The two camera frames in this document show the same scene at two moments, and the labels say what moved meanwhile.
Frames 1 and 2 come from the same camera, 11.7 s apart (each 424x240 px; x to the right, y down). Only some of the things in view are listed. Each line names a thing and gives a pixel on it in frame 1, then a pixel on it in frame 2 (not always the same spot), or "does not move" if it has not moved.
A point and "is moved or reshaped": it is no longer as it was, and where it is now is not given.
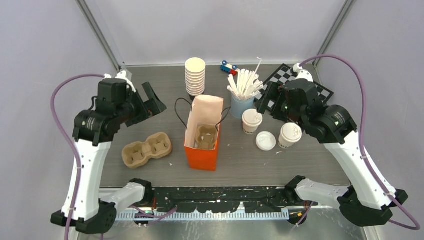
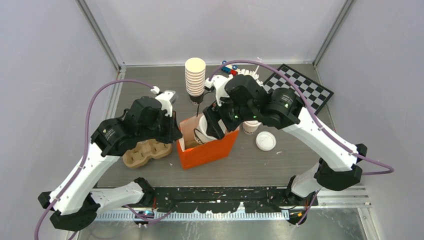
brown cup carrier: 206,136 to 190,143
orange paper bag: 202,131 is moved or reshaped
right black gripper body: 281,110 to 230,115
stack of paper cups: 195,74 does not move
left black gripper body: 143,110 to 163,128
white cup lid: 265,140 does not move
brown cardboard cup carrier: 136,155 does not move
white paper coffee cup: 250,126 does not move
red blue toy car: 232,69 does not move
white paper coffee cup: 287,137 to 201,134
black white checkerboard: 282,75 does not move
